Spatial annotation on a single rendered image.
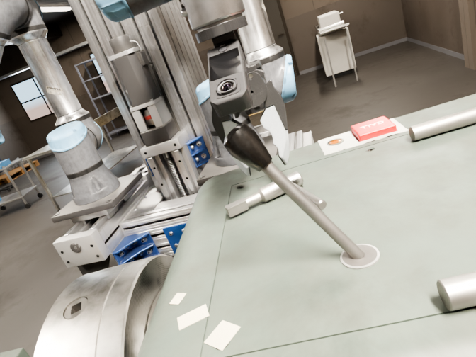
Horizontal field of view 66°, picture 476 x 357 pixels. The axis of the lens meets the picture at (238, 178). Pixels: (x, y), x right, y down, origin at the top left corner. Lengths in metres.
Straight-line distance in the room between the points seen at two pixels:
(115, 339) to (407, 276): 0.32
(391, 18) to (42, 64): 8.68
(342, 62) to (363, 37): 1.86
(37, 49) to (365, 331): 1.21
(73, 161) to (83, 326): 0.74
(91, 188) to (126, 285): 0.71
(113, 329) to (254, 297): 0.19
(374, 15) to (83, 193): 8.69
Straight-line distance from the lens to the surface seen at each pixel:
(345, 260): 0.37
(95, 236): 1.11
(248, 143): 0.33
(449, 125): 0.59
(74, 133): 1.18
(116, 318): 0.49
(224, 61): 0.48
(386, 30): 9.50
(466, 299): 0.30
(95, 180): 1.20
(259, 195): 0.50
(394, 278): 0.34
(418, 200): 0.44
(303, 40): 9.32
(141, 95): 1.13
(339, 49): 7.63
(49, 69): 1.32
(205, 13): 0.49
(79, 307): 0.55
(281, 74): 0.94
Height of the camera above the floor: 1.48
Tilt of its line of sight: 21 degrees down
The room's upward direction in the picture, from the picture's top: 21 degrees counter-clockwise
